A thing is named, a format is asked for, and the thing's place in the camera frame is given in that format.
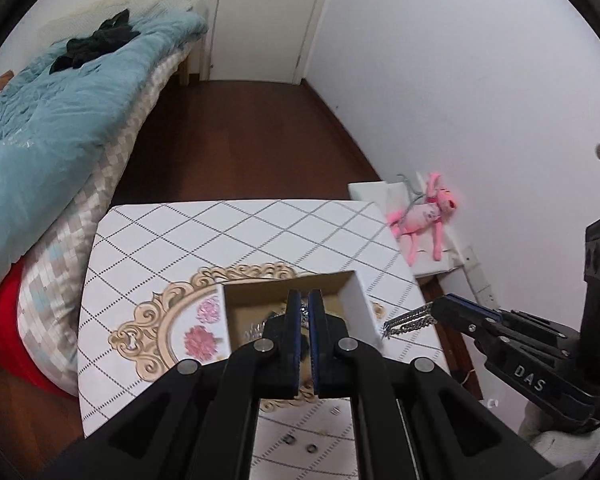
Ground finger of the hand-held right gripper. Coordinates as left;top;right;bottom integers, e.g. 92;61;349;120
442;294;583;348
431;302;600;418

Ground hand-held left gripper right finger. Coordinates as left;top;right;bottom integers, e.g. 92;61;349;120
308;289;561;480

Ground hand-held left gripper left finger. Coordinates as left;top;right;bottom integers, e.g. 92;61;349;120
45;289;302;480

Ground silver chain necklace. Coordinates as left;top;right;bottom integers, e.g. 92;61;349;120
381;304;438;339

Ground cardboard box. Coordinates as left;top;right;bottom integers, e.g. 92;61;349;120
221;270;384;361

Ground clear plastic bag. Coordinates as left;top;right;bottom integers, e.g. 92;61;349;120
242;321;267;346

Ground pink plush toy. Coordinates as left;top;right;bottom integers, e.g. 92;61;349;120
387;172;456;267

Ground white patterned table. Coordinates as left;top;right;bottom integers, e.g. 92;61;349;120
77;199;453;480

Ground white cloth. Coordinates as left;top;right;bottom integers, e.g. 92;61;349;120
519;402;600;463

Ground checkered bed sheet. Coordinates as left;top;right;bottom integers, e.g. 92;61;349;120
17;42;201;397

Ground red cloth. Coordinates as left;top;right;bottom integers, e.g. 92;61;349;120
0;260;79;401

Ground white door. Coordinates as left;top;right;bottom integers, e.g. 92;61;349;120
207;0;332;84

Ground light blue quilt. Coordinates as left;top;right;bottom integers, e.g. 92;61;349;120
0;10;208;306

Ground black clothes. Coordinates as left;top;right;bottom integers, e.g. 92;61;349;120
50;9;141;74

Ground white wall socket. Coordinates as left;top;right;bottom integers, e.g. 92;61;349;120
461;246;501;306

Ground wooden bed frame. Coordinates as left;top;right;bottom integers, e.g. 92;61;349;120
177;42;204;87

